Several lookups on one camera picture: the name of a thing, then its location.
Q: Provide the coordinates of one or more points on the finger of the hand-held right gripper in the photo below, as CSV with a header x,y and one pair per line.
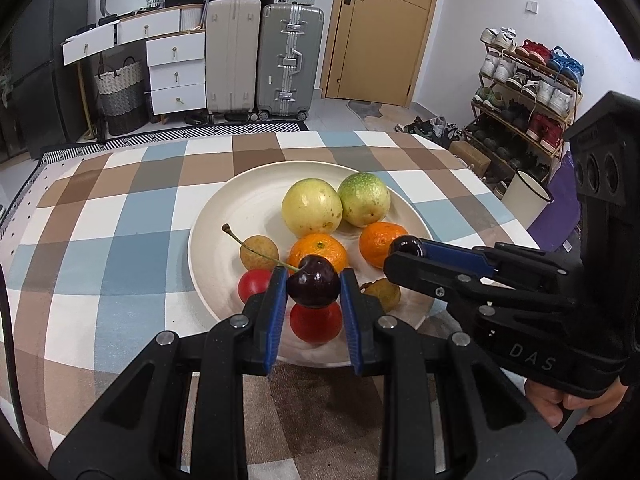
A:
x,y
455,255
425,272

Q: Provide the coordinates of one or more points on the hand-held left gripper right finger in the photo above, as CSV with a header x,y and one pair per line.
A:
x,y
351,320

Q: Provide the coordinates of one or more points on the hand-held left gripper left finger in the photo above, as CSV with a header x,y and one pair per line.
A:
x,y
275,320

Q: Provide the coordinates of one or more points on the dark red cherry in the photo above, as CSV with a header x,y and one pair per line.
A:
x,y
314,285
407,246

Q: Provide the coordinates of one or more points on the red cherry tomato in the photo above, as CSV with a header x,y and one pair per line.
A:
x,y
252,285
315,325

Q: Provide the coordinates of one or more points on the brown longan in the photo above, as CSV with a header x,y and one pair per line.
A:
x,y
385,294
255,255

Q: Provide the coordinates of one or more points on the orange tangerine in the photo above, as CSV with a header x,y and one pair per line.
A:
x,y
320,250
380,245

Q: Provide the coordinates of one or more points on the green passion fruit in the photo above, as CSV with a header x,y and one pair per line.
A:
x,y
365,200

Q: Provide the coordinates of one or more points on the yellow passion fruit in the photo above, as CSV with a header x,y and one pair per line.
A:
x,y
310,207

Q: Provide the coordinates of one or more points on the white round plate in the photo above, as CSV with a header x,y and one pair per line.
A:
x,y
225,210

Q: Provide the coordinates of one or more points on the person's right hand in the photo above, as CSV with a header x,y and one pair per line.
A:
x,y
550,400

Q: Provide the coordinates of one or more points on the purple mat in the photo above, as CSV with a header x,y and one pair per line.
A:
x,y
560,210

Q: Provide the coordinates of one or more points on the white metal bucket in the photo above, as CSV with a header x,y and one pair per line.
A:
x,y
525,205

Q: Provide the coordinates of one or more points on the small cardboard box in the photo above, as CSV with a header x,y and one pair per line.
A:
x,y
470,157

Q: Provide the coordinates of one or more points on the pile of worn sneakers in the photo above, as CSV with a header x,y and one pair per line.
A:
x,y
430,127

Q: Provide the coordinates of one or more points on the wooden shoe rack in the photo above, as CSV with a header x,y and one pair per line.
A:
x,y
542,146

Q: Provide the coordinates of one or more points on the irregular grey door mat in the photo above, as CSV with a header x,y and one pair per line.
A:
x,y
365,109

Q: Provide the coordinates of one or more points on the rows of assorted shoes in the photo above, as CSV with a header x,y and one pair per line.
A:
x,y
530,90

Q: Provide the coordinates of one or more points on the checked tablecloth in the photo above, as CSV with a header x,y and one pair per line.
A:
x,y
100,260

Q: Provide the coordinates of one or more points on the black white striped rug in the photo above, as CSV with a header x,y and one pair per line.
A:
x,y
150,135

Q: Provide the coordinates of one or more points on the wooden door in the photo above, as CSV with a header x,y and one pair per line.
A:
x,y
380,35

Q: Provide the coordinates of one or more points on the silver suitcase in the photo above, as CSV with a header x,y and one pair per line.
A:
x,y
287,60

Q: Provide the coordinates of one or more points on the beige suitcase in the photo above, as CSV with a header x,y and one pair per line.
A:
x,y
232,55

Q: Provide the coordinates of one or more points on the woven laundry basket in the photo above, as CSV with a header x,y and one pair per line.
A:
x,y
120,100

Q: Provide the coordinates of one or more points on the white drawer chest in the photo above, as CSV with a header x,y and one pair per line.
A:
x,y
175,70

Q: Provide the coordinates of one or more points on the white ribbed bin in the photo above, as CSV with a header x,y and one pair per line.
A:
x,y
192,17

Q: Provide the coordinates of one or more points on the small white basket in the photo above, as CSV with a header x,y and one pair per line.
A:
x,y
155,0

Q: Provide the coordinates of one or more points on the black refrigerator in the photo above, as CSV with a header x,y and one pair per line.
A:
x,y
40,60

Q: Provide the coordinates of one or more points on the white wall switch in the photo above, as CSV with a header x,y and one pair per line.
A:
x,y
532,7

